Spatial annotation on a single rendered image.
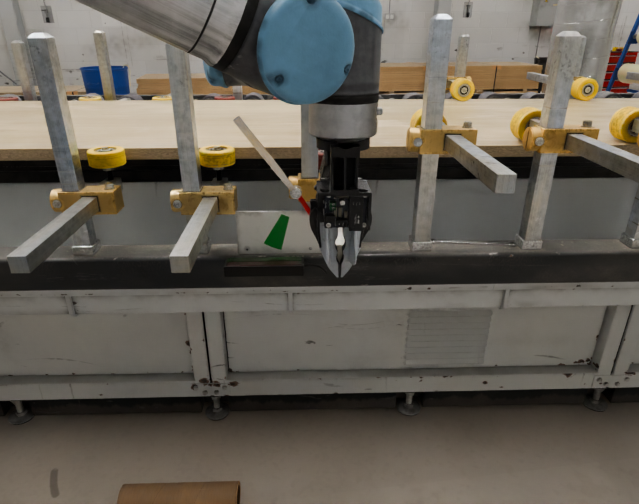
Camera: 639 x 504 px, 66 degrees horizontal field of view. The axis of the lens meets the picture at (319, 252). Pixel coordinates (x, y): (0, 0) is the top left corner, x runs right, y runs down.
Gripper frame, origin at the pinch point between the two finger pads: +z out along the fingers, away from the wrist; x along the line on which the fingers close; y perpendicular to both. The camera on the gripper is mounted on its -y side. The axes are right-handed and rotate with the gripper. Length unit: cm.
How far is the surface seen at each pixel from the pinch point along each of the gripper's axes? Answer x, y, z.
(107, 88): -85, -141, -14
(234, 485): -24, -25, 74
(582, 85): 98, -123, -16
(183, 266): -24.5, -2.9, 1.1
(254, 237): -16.5, -32.0, 7.8
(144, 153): -43, -48, -7
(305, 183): -5.2, -31.8, -4.3
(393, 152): 16, -49, -7
